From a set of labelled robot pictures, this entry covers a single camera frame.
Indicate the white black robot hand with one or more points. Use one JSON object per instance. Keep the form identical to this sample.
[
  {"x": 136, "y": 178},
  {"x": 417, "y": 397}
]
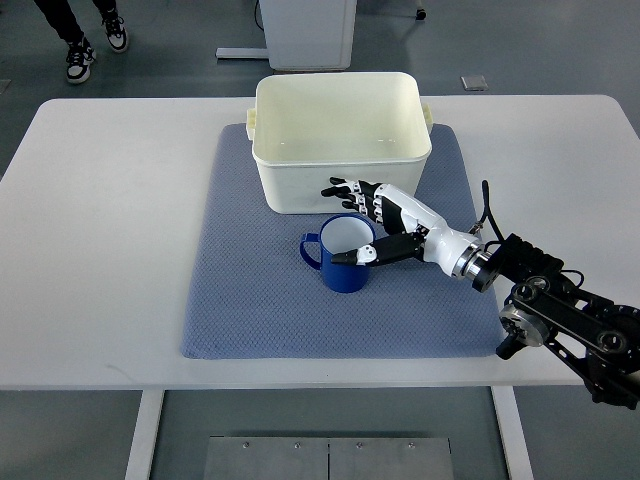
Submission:
[{"x": 413, "y": 230}]

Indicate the blue mug white inside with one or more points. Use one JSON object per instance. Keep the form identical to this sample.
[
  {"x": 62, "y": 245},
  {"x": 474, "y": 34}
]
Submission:
[{"x": 339, "y": 234}]

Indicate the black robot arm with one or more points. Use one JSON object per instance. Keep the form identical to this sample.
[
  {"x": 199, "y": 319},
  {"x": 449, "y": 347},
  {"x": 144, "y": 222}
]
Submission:
[{"x": 597, "y": 339}]

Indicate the cream plastic box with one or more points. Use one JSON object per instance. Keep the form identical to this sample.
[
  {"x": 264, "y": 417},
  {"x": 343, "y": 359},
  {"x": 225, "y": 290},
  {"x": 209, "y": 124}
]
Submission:
[{"x": 308, "y": 128}]

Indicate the small grey floor square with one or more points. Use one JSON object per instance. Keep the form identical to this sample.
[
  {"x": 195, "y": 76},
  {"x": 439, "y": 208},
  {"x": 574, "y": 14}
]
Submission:
[{"x": 474, "y": 83}]

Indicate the blue grey textured mat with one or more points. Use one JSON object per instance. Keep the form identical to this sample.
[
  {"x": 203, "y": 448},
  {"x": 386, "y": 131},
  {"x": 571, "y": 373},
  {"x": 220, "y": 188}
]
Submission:
[{"x": 253, "y": 296}]

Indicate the right white table leg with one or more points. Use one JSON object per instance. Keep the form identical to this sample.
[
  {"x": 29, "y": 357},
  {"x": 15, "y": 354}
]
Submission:
[{"x": 511, "y": 433}]

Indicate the white table leg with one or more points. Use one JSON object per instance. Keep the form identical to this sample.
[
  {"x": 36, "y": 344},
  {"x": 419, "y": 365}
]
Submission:
[
  {"x": 511, "y": 433},
  {"x": 145, "y": 433}
]

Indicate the grey metal floor plate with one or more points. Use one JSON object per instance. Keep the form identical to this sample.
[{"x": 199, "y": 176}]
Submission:
[{"x": 328, "y": 458}]

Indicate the left white table leg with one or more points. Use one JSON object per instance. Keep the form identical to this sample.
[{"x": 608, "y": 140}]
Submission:
[{"x": 145, "y": 433}]

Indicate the black white sneaker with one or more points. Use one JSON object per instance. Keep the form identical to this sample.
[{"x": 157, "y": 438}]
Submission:
[
  {"x": 80, "y": 57},
  {"x": 115, "y": 31}
]

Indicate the white cabinet pedestal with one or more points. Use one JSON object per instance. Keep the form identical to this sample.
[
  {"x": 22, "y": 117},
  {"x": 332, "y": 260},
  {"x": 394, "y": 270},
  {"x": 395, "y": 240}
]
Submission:
[{"x": 302, "y": 36}]

